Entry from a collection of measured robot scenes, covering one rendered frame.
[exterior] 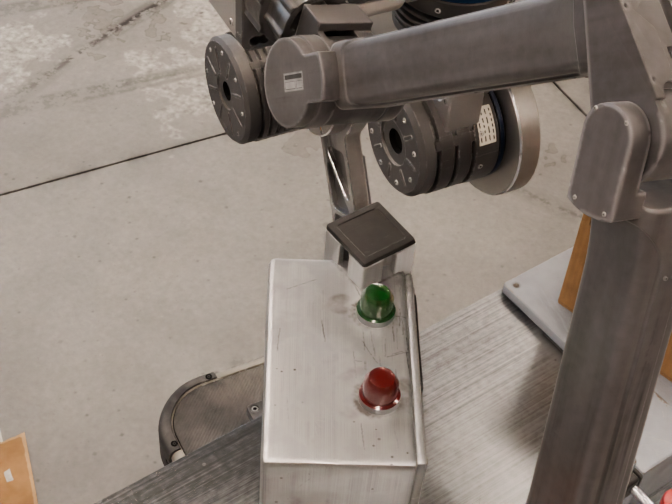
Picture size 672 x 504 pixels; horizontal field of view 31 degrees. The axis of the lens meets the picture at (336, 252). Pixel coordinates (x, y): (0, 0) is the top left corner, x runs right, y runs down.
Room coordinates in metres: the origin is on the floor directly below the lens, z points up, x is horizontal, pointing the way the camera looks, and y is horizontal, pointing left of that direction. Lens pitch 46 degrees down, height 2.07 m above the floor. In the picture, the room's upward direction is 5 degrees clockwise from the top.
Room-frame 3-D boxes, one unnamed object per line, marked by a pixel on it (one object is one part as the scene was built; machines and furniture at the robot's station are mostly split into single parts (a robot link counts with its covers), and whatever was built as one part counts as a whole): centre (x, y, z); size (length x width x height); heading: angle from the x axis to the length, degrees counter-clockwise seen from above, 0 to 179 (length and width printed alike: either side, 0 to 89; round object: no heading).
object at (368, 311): (0.53, -0.03, 1.49); 0.03 x 0.03 x 0.02
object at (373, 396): (0.46, -0.03, 1.49); 0.03 x 0.03 x 0.02
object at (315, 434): (0.49, -0.01, 1.38); 0.17 x 0.10 x 0.19; 4
